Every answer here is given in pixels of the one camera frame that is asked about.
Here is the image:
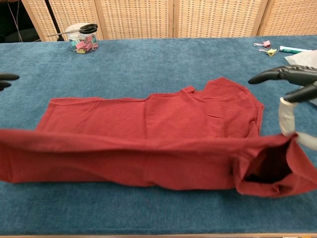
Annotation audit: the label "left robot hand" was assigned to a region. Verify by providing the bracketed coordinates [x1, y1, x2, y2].
[0, 73, 20, 91]

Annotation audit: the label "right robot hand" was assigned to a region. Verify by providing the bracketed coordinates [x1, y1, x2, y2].
[248, 64, 317, 149]

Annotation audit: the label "red t-shirt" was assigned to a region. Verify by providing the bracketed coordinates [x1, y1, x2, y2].
[0, 77, 317, 198]

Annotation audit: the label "wicker folding screen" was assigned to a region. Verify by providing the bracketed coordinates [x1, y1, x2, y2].
[21, 0, 317, 42]

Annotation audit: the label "white bag with label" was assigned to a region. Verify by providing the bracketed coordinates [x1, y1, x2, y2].
[284, 49, 317, 69]

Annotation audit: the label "white teal glue tube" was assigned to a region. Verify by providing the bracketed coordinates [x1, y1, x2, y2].
[278, 45, 313, 54]

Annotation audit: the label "yellow binder clip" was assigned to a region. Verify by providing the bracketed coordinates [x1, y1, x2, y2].
[259, 48, 278, 58]

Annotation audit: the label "pink binder clip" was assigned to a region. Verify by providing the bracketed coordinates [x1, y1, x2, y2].
[254, 40, 271, 49]

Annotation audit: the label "black tripod stand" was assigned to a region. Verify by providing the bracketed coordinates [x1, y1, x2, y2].
[44, 0, 66, 42]

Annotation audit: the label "clear plastic clip jar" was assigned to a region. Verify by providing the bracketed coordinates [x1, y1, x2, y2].
[65, 23, 99, 54]

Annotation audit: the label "pink clip inside jar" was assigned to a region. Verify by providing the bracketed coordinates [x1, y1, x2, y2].
[75, 41, 92, 51]

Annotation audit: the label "blue table cloth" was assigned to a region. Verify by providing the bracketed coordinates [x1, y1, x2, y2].
[0, 34, 317, 236]

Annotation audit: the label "black-handled scissors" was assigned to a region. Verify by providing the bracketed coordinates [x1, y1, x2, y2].
[47, 23, 99, 38]

